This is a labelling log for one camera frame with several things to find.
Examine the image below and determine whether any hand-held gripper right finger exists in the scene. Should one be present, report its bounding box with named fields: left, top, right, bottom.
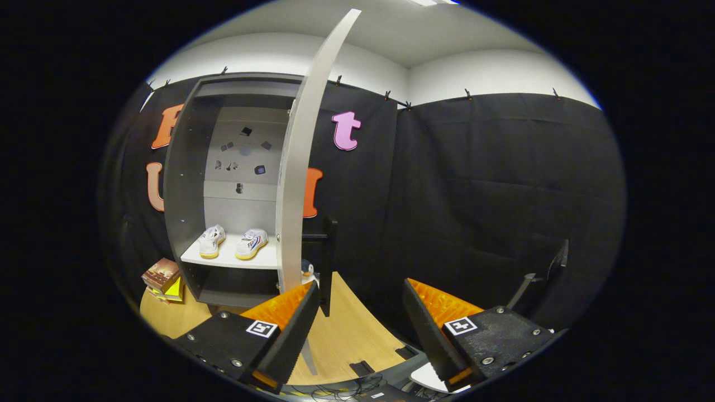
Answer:
left=403, top=277, right=562, bottom=391

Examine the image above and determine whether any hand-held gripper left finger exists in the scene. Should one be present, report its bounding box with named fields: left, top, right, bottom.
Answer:
left=162, top=281, right=322, bottom=395

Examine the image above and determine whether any white canvas shoe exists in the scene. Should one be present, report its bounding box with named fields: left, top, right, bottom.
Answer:
left=235, top=228, right=269, bottom=261
left=198, top=224, right=227, bottom=260

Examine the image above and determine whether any dark grey shoe cabinet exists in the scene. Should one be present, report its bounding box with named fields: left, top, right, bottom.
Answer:
left=163, top=71, right=305, bottom=309

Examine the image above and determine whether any white flat board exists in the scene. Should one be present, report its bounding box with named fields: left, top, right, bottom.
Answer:
left=411, top=362, right=447, bottom=394

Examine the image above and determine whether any black backdrop cloth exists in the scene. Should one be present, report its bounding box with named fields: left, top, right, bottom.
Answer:
left=98, top=70, right=627, bottom=347

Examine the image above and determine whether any brown cover book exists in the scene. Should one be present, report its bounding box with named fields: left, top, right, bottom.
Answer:
left=141, top=258, right=181, bottom=294

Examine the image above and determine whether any row of black cloth clips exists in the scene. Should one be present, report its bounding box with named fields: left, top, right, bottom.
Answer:
left=145, top=66, right=562, bottom=109

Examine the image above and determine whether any black cable tangle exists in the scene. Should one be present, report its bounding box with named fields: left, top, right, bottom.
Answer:
left=290, top=374, right=392, bottom=402

